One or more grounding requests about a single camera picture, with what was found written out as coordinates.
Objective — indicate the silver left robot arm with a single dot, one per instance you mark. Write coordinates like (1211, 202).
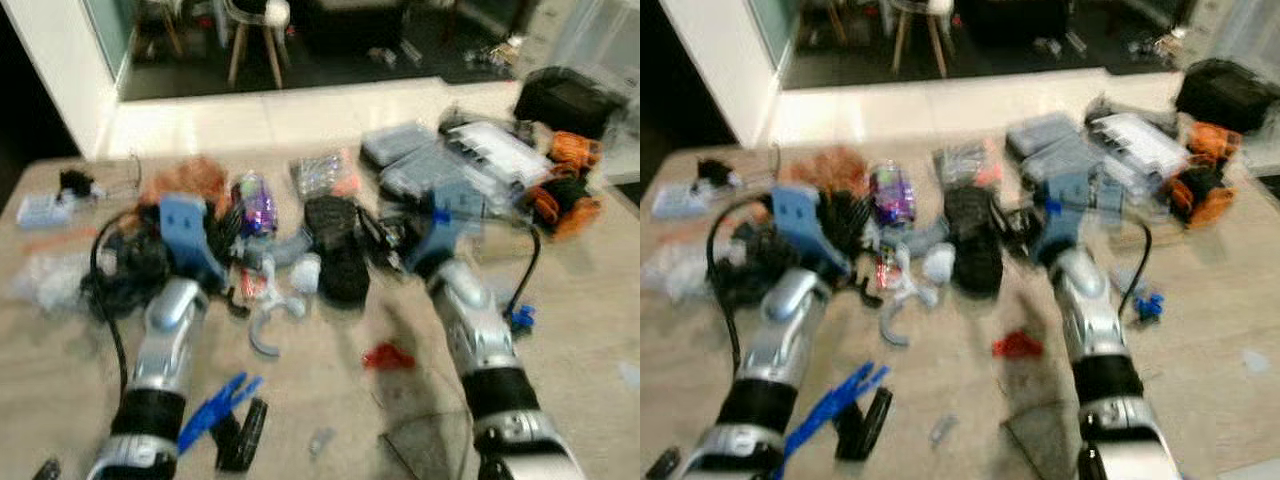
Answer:
(170, 320)
(790, 310)

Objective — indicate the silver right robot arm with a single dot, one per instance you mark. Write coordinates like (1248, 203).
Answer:
(1090, 310)
(470, 320)

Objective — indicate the purple drink can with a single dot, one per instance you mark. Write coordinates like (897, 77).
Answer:
(255, 205)
(893, 195)

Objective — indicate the black ribbed rubber block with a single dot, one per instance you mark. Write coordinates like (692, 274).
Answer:
(340, 250)
(975, 245)

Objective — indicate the orange mesh bag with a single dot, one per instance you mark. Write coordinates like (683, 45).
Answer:
(185, 180)
(835, 170)

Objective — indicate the grey parts box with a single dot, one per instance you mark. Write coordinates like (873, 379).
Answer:
(420, 172)
(395, 145)
(1040, 132)
(1065, 162)

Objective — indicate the white plastic lump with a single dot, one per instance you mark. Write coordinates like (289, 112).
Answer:
(305, 272)
(940, 265)

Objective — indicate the clear packet with orange edge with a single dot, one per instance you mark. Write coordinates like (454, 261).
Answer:
(965, 165)
(325, 175)

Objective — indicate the white curved plastic part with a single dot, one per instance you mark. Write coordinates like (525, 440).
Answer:
(888, 330)
(258, 338)

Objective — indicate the small red plastic piece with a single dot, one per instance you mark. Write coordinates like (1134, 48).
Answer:
(1015, 347)
(388, 355)

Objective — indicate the small blue plastic piece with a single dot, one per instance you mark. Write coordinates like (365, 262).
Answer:
(1150, 303)
(520, 318)

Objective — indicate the small black object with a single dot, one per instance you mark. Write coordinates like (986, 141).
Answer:
(75, 183)
(715, 172)

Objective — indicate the small pale blue box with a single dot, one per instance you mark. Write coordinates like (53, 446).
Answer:
(680, 202)
(45, 208)

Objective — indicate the orange and black tool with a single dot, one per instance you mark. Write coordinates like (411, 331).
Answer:
(565, 205)
(572, 150)
(1212, 142)
(1205, 198)

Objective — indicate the blue plastic printed part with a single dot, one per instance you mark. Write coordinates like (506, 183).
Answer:
(215, 410)
(830, 410)

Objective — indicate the clear plastic bag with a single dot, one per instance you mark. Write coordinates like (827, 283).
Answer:
(45, 275)
(680, 270)

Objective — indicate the black rubber wheel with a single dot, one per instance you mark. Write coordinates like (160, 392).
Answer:
(243, 435)
(868, 425)
(45, 468)
(662, 465)

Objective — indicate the clear plastic sheet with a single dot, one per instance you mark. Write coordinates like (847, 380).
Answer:
(430, 445)

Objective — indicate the small grey scrap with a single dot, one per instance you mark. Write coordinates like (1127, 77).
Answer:
(320, 440)
(943, 430)

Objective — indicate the black fabric bag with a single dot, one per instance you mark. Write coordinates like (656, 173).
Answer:
(1225, 95)
(570, 100)

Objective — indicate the white chair with wooden legs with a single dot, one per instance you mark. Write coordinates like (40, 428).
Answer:
(940, 5)
(275, 12)

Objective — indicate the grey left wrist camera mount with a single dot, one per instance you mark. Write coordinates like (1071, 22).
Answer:
(800, 215)
(183, 225)

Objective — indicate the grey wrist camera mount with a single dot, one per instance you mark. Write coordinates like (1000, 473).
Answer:
(450, 215)
(1065, 205)
(183, 225)
(800, 215)

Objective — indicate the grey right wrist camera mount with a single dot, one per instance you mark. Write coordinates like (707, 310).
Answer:
(1065, 205)
(450, 215)

